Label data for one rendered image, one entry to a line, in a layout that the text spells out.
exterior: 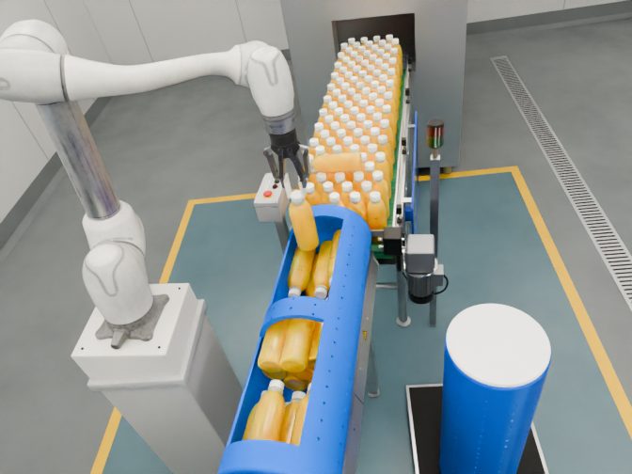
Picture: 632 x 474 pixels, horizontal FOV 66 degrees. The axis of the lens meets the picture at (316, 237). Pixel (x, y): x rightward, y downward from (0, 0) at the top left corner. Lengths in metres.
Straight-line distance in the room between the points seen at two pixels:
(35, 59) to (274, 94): 0.52
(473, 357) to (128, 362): 1.01
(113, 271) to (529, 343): 1.17
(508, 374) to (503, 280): 1.64
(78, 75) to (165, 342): 0.78
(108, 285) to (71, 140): 0.40
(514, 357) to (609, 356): 1.42
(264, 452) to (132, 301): 0.62
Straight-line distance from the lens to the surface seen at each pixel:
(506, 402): 1.49
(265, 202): 1.91
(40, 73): 1.22
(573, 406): 2.64
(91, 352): 1.62
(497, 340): 1.49
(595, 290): 3.11
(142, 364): 1.59
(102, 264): 1.45
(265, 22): 5.87
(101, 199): 1.55
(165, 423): 1.90
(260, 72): 1.23
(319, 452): 1.16
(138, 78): 1.24
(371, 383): 2.44
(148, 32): 6.22
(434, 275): 2.08
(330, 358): 1.26
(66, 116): 1.44
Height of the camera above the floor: 2.24
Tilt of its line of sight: 42 degrees down
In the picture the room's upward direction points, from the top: 12 degrees counter-clockwise
